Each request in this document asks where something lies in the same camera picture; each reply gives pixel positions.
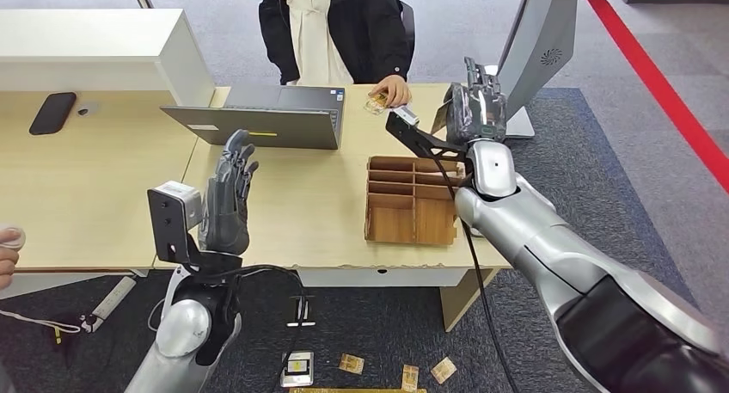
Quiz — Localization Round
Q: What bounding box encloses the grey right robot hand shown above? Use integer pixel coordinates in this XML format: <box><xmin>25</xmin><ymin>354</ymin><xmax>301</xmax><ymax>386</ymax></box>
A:
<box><xmin>444</xmin><ymin>57</ymin><xmax>509</xmax><ymax>146</ymax></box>

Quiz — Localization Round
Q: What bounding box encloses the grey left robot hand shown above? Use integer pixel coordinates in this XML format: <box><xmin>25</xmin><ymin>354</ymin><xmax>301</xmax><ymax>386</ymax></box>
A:
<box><xmin>197</xmin><ymin>129</ymin><xmax>260</xmax><ymax>256</ymax></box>

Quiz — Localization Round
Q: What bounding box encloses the operator's hand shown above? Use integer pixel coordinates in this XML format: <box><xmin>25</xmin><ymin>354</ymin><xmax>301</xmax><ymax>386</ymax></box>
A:
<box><xmin>0</xmin><ymin>228</ymin><xmax>21</xmax><ymax>292</ymax></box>

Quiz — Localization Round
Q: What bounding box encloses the person's left hand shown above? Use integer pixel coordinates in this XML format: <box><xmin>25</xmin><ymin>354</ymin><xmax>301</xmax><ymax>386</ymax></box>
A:
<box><xmin>369</xmin><ymin>74</ymin><xmax>413</xmax><ymax>109</ymax></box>

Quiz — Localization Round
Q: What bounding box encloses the white handheld controller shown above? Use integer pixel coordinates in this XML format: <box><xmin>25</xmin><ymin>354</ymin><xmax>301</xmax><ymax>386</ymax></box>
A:
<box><xmin>0</xmin><ymin>224</ymin><xmax>28</xmax><ymax>252</ymax></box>

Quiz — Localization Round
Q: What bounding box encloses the brown room key card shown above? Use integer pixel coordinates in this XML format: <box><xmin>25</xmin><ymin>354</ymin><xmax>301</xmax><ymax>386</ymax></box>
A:
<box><xmin>431</xmin><ymin>101</ymin><xmax>452</xmax><ymax>136</ymax></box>

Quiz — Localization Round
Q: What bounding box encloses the person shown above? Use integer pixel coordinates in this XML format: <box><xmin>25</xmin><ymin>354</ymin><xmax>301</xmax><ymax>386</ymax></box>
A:
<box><xmin>259</xmin><ymin>0</ymin><xmax>416</xmax><ymax>88</ymax></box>

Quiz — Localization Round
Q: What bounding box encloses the black chair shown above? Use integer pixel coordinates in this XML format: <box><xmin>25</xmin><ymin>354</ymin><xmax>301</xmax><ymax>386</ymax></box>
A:
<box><xmin>400</xmin><ymin>2</ymin><xmax>417</xmax><ymax>55</ymax></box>

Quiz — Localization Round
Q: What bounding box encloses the black object with yellow label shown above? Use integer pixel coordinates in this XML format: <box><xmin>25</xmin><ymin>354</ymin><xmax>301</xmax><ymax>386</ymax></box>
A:
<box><xmin>44</xmin><ymin>313</ymin><xmax>87</xmax><ymax>352</ymax></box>

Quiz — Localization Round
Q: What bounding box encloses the silver kiosk screen stand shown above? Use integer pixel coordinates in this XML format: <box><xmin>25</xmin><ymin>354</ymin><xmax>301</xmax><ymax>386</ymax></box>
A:
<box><xmin>496</xmin><ymin>0</ymin><xmax>581</xmax><ymax>139</ymax></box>

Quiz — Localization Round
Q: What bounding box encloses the grey laptop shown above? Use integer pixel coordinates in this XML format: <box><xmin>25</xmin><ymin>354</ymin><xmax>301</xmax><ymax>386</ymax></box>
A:
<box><xmin>160</xmin><ymin>84</ymin><xmax>347</xmax><ymax>151</ymax></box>

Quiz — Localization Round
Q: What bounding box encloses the white power strip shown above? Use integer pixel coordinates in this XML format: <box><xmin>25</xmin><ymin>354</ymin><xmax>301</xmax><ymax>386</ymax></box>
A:
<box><xmin>82</xmin><ymin>275</ymin><xmax>138</xmax><ymax>334</ymax></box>

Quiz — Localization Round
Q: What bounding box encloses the wooden compartment organizer box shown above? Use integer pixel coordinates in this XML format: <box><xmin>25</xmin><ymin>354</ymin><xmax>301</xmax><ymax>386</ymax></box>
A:
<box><xmin>364</xmin><ymin>155</ymin><xmax>465</xmax><ymax>247</ymax></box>

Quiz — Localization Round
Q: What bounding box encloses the black smartphone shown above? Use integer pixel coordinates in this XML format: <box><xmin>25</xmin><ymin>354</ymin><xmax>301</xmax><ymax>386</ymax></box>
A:
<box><xmin>28</xmin><ymin>91</ymin><xmax>78</xmax><ymax>136</ymax></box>

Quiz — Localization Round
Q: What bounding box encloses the white and black small device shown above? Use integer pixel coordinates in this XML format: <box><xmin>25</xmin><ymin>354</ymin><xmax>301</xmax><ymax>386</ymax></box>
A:
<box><xmin>279</xmin><ymin>351</ymin><xmax>315</xmax><ymax>389</ymax></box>

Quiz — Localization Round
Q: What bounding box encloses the white desk apron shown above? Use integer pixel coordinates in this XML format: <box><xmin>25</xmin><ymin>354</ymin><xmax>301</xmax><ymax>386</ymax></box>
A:
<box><xmin>296</xmin><ymin>267</ymin><xmax>469</xmax><ymax>289</ymax></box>

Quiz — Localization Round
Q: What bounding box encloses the wooden desk leg panel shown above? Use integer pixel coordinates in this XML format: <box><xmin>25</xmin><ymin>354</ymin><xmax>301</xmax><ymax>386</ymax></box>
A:
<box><xmin>439</xmin><ymin>267</ymin><xmax>501</xmax><ymax>333</ymax></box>

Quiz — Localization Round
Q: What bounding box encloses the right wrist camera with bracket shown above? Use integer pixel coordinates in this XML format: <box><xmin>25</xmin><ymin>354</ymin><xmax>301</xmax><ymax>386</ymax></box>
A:
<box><xmin>385</xmin><ymin>105</ymin><xmax>474</xmax><ymax>163</ymax></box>

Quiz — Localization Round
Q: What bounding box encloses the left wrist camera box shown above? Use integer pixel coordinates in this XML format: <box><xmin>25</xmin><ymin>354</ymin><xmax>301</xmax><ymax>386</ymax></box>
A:
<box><xmin>146</xmin><ymin>181</ymin><xmax>203</xmax><ymax>267</ymax></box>

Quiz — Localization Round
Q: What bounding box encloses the white controller cord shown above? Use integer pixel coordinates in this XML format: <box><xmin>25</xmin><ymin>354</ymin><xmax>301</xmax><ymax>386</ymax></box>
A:
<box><xmin>0</xmin><ymin>309</ymin><xmax>82</xmax><ymax>335</ymax></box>

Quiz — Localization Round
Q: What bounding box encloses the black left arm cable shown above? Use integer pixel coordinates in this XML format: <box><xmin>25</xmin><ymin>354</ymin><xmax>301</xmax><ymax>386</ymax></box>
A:
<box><xmin>211</xmin><ymin>265</ymin><xmax>309</xmax><ymax>323</ymax></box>

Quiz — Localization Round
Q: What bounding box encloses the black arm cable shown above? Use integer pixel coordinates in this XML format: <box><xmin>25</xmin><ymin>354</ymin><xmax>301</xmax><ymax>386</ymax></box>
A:
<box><xmin>211</xmin><ymin>265</ymin><xmax>309</xmax><ymax>323</ymax></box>
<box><xmin>432</xmin><ymin>157</ymin><xmax>519</xmax><ymax>393</ymax></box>

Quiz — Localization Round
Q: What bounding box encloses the white cable plug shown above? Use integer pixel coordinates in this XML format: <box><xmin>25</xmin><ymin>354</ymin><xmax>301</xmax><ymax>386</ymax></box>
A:
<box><xmin>286</xmin><ymin>298</ymin><xmax>316</xmax><ymax>329</ymax></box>

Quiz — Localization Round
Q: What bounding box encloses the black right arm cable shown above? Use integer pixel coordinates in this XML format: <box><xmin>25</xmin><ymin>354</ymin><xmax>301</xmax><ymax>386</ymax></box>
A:
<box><xmin>432</xmin><ymin>157</ymin><xmax>519</xmax><ymax>393</ymax></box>

